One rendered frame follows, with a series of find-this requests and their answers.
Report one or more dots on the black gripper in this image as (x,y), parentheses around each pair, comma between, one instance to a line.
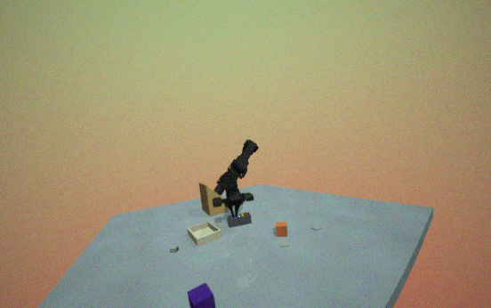
(217,201)

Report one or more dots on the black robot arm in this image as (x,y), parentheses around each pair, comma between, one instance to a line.
(238,169)

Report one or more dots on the purple cube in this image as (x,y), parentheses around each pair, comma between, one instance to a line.
(201,297)

